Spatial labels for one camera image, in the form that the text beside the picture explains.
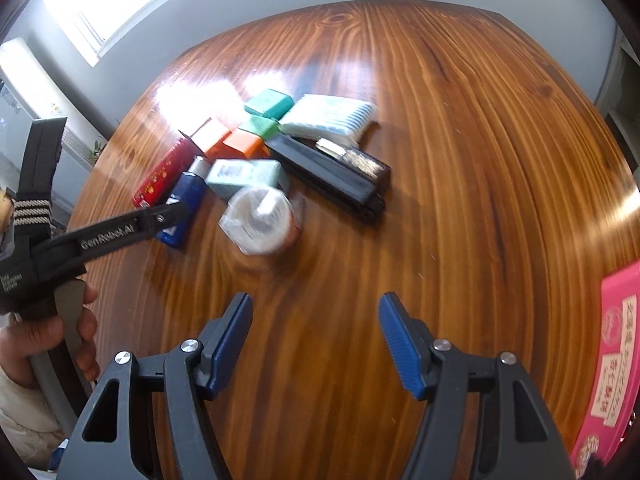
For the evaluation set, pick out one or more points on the black long case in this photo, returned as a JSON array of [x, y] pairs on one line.
[[325, 175]]

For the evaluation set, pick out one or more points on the pale blue small carton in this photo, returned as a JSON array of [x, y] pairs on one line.
[[240, 175]]

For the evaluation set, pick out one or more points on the teal plastic box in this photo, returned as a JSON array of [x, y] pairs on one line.
[[270, 102]]

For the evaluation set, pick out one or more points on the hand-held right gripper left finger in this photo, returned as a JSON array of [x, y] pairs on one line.
[[230, 345]]

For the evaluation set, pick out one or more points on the orange building block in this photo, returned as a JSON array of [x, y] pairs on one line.
[[210, 136], [245, 144]]

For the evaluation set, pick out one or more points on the green building block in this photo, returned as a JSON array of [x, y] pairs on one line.
[[260, 126]]

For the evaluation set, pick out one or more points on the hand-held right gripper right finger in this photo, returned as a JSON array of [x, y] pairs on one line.
[[400, 350]]

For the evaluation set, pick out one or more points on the small dark labelled box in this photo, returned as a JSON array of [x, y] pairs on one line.
[[367, 162]]

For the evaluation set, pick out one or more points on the wrapped white cups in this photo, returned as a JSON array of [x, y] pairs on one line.
[[255, 225]]

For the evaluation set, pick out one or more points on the window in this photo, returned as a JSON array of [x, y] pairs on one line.
[[110, 5]]

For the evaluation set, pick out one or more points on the dark blue tube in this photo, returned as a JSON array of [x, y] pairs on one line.
[[187, 190]]

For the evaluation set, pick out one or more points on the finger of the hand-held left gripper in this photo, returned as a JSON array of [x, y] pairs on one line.
[[125, 232]]

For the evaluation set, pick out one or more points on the wooden desktop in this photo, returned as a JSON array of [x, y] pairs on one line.
[[450, 210]]

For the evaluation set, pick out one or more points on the white flat packet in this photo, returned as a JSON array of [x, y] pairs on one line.
[[325, 115]]

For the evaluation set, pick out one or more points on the person's left hand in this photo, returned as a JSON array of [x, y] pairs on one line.
[[35, 335]]

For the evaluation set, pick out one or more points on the white air conditioner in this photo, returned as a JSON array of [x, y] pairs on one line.
[[30, 85]]

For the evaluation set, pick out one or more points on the green potted plant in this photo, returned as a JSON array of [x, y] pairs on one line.
[[98, 149]]

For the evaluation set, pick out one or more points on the red printed can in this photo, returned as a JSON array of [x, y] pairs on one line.
[[160, 177]]

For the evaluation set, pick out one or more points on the pink printed box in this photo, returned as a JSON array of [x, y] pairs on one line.
[[615, 360]]

